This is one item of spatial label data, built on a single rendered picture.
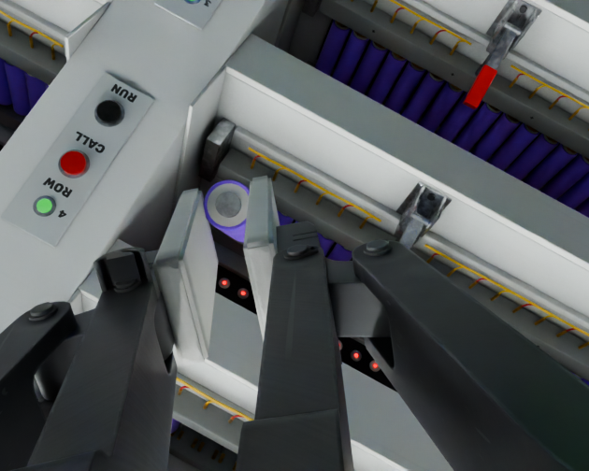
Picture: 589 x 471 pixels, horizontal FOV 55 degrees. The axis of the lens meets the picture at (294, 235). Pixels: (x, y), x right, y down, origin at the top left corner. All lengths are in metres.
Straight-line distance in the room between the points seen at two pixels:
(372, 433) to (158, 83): 0.28
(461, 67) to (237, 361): 0.33
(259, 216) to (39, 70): 0.39
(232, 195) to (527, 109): 0.40
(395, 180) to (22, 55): 0.32
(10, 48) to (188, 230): 0.39
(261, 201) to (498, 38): 0.39
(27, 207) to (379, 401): 0.26
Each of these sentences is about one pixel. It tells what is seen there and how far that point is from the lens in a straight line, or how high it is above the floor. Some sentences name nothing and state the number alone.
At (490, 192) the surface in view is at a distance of 0.44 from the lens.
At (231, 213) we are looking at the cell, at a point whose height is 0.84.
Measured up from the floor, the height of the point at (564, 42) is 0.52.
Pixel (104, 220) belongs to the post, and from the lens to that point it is 0.40.
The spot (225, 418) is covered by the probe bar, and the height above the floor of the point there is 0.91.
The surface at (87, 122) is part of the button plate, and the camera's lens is 0.42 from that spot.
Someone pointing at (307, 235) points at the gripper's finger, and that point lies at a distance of 0.16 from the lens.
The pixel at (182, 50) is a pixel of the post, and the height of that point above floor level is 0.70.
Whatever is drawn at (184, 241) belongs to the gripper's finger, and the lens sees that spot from 0.15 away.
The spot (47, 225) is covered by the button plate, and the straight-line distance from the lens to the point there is 0.40.
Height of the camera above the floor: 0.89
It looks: 15 degrees down
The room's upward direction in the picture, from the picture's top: 151 degrees counter-clockwise
